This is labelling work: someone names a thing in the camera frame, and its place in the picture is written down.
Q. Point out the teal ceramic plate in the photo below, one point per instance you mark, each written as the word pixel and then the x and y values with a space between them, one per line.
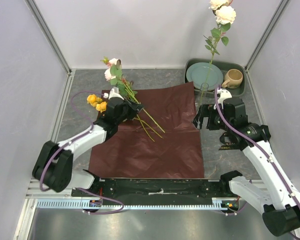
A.
pixel 203 72

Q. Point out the pink rose stem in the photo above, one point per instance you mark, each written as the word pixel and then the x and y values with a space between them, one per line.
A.
pixel 114 75

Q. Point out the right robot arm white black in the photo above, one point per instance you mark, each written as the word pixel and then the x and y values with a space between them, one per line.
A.
pixel 280 205

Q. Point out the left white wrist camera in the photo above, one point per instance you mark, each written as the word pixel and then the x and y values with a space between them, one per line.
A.
pixel 114 93

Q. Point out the clear glass vase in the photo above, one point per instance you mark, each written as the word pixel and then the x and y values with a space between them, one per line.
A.
pixel 200 94

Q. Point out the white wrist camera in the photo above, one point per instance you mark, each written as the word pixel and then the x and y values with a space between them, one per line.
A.
pixel 220 95
pixel 114 93

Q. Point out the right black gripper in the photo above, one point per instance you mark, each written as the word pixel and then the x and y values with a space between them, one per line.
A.
pixel 205 110

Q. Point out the orange brown flower stem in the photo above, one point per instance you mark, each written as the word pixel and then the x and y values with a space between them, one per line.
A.
pixel 147 128

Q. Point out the light blue cable duct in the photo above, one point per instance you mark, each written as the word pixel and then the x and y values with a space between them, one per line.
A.
pixel 87 204

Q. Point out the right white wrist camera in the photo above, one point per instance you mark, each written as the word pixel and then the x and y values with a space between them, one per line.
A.
pixel 220 95

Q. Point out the right aluminium corner post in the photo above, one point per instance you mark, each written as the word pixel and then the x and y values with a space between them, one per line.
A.
pixel 267 33

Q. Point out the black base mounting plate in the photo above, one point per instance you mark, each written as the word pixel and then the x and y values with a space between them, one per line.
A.
pixel 160 192

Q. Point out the beige ceramic mug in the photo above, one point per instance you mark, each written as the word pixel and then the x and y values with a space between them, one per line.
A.
pixel 232 79

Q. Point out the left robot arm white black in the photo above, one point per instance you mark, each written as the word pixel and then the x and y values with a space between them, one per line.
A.
pixel 54 166

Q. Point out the flower bouquet red paper wrap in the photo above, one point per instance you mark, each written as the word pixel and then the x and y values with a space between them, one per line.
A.
pixel 130 153

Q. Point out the aluminium corner post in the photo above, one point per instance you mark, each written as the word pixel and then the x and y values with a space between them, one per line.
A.
pixel 48 34
pixel 267 33

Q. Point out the dark green tray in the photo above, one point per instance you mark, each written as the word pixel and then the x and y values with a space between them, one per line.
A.
pixel 224 67

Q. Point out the black ribbon gold lettering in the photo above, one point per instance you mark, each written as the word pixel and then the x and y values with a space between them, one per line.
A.
pixel 230 141

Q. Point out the white rose stem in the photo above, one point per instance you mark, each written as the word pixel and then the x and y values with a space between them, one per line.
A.
pixel 225 16

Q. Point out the yellow rose stem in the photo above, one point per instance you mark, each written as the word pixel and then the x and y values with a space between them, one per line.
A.
pixel 98 103

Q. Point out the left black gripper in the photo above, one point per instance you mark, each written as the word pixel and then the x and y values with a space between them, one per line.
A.
pixel 133 107

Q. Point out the left aluminium corner post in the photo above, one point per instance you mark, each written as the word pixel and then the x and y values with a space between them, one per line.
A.
pixel 48 34

